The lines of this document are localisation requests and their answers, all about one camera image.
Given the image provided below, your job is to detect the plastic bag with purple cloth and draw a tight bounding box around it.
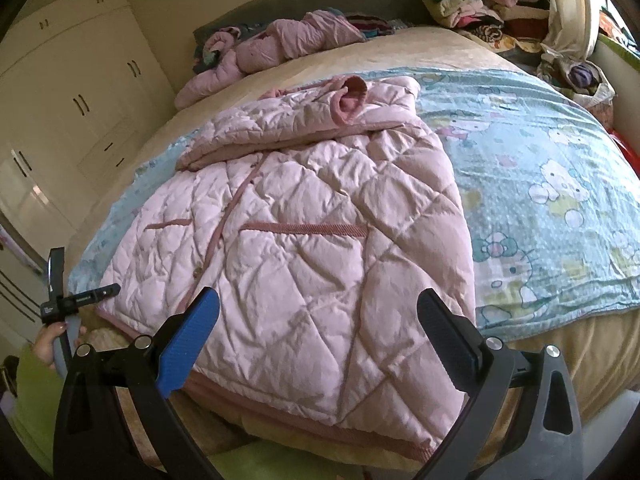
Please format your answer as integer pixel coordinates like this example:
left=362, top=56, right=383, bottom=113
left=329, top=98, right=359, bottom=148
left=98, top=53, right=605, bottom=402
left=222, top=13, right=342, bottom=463
left=537, top=50, right=616, bottom=107

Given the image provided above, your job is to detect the pink padded garment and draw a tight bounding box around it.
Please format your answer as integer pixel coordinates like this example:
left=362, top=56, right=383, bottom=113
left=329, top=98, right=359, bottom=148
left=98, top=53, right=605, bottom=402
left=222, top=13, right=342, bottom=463
left=175, top=14, right=368, bottom=109

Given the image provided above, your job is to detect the pink quilted jacket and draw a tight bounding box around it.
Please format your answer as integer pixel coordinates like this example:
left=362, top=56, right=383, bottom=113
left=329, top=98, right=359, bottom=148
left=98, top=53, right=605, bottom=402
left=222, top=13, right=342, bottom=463
left=95, top=74, right=476, bottom=463

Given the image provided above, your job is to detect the person's green top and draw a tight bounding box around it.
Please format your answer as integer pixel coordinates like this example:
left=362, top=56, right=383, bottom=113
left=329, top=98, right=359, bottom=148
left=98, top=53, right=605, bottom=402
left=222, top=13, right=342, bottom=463
left=200, top=437, right=431, bottom=480

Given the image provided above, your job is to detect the blue printed blanket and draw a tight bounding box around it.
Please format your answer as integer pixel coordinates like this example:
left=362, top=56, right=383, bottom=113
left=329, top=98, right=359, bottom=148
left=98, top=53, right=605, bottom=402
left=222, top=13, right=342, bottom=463
left=67, top=67, right=640, bottom=331

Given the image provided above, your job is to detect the pink and dark crumpled garment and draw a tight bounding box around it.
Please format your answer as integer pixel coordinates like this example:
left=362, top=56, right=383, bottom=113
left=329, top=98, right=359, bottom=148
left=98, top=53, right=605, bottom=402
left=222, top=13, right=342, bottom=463
left=196, top=30, right=242, bottom=75

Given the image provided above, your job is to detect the person's left forearm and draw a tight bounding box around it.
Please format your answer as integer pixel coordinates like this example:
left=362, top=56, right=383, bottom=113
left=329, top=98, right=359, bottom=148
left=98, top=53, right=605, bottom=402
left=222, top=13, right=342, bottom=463
left=10, top=352, right=68, bottom=476

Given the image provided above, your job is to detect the pile of folded clothes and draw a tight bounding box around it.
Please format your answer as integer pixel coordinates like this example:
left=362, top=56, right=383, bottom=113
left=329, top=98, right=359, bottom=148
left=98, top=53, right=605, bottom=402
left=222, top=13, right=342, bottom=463
left=422, top=0, right=556, bottom=53

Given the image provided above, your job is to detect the dark striped garment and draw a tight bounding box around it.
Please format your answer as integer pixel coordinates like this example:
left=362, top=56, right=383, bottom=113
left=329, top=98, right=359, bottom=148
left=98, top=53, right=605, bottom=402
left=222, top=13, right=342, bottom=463
left=345, top=12, right=403, bottom=39

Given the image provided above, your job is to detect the person's left hand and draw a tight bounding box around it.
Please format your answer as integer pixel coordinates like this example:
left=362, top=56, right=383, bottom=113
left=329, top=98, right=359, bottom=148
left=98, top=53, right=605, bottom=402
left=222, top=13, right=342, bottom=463
left=31, top=323, right=87, bottom=367

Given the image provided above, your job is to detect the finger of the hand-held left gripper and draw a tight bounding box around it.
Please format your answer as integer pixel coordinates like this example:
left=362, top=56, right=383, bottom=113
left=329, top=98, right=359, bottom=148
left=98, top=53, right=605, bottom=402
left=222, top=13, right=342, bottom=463
left=60, top=283, right=121, bottom=309

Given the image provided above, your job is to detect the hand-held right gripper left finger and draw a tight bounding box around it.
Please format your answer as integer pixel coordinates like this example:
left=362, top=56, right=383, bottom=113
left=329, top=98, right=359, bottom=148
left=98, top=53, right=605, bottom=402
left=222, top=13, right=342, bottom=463
left=52, top=287, right=221, bottom=480

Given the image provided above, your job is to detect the cream wardrobe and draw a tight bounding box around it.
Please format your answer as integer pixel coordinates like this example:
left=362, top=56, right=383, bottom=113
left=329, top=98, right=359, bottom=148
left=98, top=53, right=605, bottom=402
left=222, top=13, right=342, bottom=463
left=0, top=0, right=176, bottom=311

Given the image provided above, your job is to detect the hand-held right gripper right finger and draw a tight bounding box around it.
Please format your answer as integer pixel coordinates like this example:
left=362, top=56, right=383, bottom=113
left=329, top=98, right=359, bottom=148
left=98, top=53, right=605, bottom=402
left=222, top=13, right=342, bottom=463
left=416, top=287, right=583, bottom=480

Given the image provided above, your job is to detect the bed with beige sheet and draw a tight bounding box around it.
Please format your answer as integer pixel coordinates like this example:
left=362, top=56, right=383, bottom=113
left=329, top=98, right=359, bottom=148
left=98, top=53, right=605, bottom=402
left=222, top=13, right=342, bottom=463
left=65, top=25, right=640, bottom=461

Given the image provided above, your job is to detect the cream curtain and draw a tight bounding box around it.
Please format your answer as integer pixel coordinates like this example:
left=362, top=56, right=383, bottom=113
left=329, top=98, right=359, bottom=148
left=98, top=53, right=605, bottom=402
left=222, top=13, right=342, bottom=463
left=540, top=0, right=601, bottom=61

